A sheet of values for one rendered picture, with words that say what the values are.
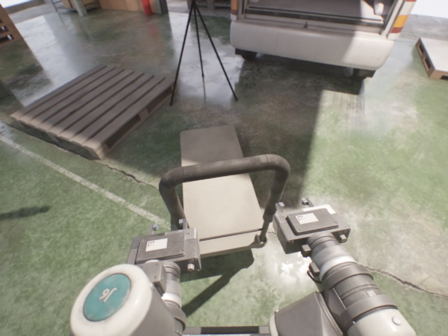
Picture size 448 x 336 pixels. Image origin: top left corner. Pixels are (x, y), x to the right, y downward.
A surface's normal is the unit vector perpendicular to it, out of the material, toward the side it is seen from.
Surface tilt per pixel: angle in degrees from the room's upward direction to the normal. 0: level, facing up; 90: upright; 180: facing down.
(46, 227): 0
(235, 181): 0
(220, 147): 0
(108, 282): 26
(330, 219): 20
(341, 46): 86
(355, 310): 48
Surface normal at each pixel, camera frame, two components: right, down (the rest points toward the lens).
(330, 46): -0.39, 0.68
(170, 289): 0.60, -0.73
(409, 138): -0.03, -0.64
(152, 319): 0.96, 0.00
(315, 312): -0.62, -0.76
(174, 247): -0.07, -0.86
